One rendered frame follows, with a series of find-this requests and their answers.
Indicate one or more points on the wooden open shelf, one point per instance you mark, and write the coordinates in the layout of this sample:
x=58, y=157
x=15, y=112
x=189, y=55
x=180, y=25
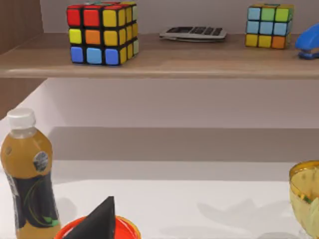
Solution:
x=159, y=62

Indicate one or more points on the large puzzle cube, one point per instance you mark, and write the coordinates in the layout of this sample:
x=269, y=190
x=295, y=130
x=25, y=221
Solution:
x=102, y=32

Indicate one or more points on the orange juice bottle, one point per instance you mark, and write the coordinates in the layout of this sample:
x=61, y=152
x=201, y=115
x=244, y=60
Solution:
x=27, y=179

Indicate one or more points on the gold trophy cup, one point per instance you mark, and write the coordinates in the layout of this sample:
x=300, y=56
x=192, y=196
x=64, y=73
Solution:
x=306, y=196

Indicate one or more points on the grey calculator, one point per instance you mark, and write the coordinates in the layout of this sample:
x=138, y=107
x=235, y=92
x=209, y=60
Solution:
x=193, y=33

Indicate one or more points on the small puzzle cube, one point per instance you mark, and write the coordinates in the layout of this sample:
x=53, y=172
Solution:
x=268, y=26

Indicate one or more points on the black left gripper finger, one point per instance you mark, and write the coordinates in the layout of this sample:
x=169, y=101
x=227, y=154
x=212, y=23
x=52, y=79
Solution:
x=99, y=221

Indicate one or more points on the red and orange round lid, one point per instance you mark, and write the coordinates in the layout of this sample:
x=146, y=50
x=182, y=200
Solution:
x=124, y=227

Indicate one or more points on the blue stapler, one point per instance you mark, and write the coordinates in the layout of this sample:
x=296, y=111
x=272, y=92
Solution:
x=308, y=41

